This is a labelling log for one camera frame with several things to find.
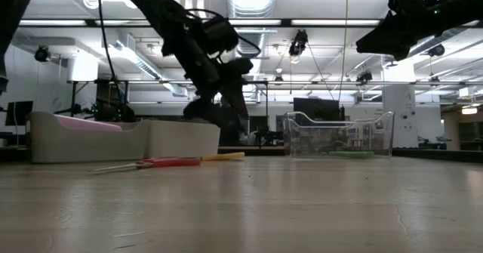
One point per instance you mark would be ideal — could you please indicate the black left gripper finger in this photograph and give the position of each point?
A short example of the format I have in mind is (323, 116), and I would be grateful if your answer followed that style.
(235, 79)
(200, 108)

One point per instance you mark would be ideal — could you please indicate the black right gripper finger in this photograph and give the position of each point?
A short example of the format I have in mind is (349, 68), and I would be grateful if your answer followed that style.
(396, 37)

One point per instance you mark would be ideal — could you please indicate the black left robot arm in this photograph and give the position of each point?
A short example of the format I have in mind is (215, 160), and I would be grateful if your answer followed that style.
(151, 0)

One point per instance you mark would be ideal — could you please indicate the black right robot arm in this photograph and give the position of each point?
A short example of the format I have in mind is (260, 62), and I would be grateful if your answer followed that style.
(464, 4)

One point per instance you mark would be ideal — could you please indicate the white plastic bin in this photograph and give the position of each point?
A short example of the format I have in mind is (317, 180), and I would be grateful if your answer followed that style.
(181, 139)

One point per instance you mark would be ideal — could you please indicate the white pillar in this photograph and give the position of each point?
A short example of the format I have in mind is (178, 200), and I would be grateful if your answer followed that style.
(400, 105)

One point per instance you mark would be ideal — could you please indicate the overhead light bar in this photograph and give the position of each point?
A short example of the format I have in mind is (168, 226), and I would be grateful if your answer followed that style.
(287, 22)

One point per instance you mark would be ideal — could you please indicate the clear plastic bin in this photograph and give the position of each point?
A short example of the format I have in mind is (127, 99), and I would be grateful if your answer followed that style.
(302, 132)

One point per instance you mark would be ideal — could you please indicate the large black screen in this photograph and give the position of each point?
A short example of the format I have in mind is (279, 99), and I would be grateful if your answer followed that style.
(317, 109)

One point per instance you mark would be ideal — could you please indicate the background robot workstation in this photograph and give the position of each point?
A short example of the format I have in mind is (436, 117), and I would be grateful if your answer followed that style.
(109, 111)

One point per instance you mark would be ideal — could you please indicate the grey plastic bin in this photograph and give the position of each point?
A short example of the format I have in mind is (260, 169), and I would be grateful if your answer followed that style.
(87, 145)

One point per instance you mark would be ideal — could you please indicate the dark computer monitor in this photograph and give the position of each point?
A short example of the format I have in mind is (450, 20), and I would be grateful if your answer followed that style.
(19, 113)

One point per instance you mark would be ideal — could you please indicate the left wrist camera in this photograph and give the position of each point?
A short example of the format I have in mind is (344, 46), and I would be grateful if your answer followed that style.
(219, 34)

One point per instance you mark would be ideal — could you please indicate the black ceiling camera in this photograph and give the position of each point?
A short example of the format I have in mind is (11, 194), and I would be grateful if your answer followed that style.
(437, 50)
(41, 53)
(364, 76)

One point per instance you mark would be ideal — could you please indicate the hanging overhead camera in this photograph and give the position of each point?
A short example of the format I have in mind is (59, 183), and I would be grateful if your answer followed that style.
(299, 43)

